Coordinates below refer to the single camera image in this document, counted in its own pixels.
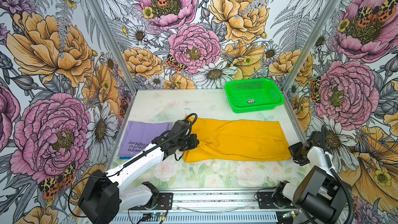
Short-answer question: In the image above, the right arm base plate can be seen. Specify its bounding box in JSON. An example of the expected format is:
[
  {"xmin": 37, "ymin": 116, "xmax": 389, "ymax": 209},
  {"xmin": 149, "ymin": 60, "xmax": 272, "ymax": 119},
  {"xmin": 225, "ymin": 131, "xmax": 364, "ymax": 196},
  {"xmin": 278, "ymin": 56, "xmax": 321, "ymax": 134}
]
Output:
[{"xmin": 255, "ymin": 191, "xmax": 278, "ymax": 209}]

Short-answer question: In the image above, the right green circuit board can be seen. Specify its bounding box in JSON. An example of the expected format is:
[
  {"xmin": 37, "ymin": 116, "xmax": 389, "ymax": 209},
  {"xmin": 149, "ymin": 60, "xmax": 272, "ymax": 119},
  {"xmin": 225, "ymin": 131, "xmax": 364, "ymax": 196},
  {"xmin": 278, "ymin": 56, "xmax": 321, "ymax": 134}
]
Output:
[{"xmin": 282, "ymin": 211, "xmax": 296, "ymax": 219}]

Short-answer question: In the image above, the aluminium front rail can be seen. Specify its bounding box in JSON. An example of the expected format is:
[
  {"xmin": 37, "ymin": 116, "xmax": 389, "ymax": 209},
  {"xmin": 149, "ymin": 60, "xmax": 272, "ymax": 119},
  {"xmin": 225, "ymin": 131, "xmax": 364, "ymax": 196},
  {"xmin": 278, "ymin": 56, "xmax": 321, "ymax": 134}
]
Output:
[{"xmin": 82, "ymin": 189, "xmax": 346, "ymax": 214}]

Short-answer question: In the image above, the aluminium corner post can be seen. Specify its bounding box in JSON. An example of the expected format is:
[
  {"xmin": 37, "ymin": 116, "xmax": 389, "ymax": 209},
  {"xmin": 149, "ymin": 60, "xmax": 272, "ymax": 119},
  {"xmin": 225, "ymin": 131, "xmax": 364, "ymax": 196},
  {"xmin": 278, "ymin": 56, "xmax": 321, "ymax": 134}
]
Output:
[
  {"xmin": 281, "ymin": 0, "xmax": 355, "ymax": 92},
  {"xmin": 86, "ymin": 0, "xmax": 138, "ymax": 96}
]

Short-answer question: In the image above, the right aluminium corner post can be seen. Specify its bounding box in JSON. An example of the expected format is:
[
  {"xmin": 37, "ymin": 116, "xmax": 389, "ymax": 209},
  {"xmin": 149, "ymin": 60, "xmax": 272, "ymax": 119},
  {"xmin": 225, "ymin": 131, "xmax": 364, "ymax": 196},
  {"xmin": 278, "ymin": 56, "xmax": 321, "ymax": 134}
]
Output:
[{"xmin": 281, "ymin": 0, "xmax": 355, "ymax": 92}]

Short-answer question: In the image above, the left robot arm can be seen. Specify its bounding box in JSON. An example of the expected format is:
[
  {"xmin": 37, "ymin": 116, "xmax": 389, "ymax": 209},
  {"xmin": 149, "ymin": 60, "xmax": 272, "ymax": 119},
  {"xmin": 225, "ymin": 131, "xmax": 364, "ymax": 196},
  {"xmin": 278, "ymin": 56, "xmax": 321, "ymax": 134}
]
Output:
[{"xmin": 78, "ymin": 114, "xmax": 199, "ymax": 224}]

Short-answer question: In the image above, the left aluminium corner post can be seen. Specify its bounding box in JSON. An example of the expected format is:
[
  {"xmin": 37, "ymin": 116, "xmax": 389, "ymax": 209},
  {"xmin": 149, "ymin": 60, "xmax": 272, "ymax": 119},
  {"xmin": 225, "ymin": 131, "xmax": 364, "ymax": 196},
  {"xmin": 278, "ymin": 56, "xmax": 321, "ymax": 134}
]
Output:
[{"xmin": 86, "ymin": 0, "xmax": 138, "ymax": 96}]

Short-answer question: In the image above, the folded purple t shirt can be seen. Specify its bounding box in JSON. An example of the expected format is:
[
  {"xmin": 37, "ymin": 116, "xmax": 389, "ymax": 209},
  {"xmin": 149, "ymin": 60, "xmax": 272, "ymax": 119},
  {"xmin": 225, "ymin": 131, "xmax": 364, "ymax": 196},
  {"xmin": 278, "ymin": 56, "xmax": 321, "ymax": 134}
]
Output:
[{"xmin": 118, "ymin": 121, "xmax": 172, "ymax": 159}]

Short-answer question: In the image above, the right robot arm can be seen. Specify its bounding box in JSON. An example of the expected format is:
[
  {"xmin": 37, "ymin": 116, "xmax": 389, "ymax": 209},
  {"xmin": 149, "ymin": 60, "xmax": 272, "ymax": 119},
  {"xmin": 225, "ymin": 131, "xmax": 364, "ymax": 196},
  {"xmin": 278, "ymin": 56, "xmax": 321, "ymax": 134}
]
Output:
[{"xmin": 272, "ymin": 125, "xmax": 356, "ymax": 224}]

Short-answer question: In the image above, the green circuit board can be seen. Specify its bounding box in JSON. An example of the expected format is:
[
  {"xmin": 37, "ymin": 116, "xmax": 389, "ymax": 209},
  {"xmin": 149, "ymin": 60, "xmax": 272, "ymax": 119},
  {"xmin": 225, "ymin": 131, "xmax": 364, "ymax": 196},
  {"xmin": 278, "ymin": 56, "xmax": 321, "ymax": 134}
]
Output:
[
  {"xmin": 143, "ymin": 212, "xmax": 166, "ymax": 222},
  {"xmin": 282, "ymin": 211, "xmax": 296, "ymax": 219}
]

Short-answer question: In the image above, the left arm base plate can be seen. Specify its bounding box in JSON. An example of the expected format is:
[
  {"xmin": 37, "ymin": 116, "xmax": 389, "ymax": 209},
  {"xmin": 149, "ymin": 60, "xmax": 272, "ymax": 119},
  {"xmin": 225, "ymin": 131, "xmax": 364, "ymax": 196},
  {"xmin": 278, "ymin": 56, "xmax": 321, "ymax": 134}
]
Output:
[{"xmin": 153, "ymin": 192, "xmax": 174, "ymax": 211}]

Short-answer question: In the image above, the yellow t shirt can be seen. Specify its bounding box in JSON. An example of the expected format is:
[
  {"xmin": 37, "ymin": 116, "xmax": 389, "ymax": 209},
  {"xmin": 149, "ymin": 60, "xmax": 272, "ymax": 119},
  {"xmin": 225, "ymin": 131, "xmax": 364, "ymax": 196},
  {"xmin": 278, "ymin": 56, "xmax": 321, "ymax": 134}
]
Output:
[{"xmin": 183, "ymin": 118, "xmax": 291, "ymax": 163}]

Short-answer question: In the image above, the green plastic basket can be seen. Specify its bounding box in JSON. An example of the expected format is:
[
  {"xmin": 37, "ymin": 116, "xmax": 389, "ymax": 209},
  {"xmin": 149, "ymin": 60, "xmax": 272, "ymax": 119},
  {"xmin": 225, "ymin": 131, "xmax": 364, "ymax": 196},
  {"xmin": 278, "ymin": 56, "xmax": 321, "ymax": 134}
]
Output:
[{"xmin": 224, "ymin": 78, "xmax": 285, "ymax": 114}]

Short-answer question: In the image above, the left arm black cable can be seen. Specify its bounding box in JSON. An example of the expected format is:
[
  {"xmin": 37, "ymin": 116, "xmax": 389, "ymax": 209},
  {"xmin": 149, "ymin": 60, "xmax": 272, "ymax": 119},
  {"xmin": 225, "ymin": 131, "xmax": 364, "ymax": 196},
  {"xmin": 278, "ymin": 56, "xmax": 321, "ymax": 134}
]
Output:
[{"xmin": 67, "ymin": 112, "xmax": 199, "ymax": 218}]

